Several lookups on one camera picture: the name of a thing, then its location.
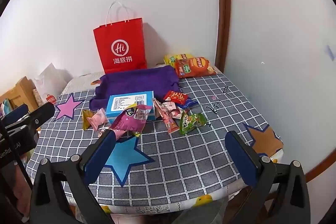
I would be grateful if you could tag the yellow triangular snack packet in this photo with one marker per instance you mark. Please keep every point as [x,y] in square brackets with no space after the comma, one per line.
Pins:
[86,119]

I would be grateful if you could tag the orange chip bag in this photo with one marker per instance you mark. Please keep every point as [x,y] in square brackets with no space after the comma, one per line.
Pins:
[197,67]

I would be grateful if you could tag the green snack packet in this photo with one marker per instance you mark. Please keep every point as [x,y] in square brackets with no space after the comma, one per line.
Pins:
[191,121]

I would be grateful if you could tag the small pale pink packet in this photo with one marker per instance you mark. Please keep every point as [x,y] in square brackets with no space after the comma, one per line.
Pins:
[97,117]

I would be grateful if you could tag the purple pink snack packet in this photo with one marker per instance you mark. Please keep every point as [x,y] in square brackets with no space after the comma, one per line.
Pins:
[128,119]

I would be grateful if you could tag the blue box white label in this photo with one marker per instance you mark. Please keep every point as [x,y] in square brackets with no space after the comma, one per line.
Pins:
[123,103]

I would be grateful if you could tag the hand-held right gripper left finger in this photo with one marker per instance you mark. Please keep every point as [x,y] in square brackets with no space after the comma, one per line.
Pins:
[101,151]

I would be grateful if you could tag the brown wooden baseboard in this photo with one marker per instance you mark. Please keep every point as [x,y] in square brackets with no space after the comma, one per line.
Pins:
[321,165]

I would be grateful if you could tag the blue snack packet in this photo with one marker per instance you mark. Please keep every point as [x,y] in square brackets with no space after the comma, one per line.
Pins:
[190,104]

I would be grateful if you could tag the white plastic bag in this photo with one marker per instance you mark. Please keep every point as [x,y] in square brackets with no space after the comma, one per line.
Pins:
[51,79]

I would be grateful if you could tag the purple towel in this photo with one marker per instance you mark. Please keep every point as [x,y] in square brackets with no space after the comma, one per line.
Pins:
[136,82]

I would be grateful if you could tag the long pink strip packet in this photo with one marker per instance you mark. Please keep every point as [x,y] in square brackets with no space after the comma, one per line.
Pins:
[164,116]

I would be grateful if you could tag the brown wooden door frame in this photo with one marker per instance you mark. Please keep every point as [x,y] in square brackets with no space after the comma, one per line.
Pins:
[223,16]

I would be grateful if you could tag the yellow chip bag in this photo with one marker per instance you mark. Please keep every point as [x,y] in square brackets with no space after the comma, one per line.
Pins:
[170,59]

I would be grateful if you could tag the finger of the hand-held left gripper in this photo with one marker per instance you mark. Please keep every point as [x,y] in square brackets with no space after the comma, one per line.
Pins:
[15,112]
[40,115]

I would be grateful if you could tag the red snack packet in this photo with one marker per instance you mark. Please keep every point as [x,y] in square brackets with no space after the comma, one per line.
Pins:
[176,96]

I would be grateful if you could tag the wooden chair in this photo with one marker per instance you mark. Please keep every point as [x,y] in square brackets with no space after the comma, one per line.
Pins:
[21,90]

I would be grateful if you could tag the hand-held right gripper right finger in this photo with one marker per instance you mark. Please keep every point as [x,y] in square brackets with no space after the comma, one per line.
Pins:
[242,158]

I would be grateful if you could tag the white snack packet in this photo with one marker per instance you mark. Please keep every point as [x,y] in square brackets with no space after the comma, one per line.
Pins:
[176,111]

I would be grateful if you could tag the red paper bag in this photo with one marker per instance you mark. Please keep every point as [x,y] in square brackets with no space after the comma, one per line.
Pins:
[118,37]

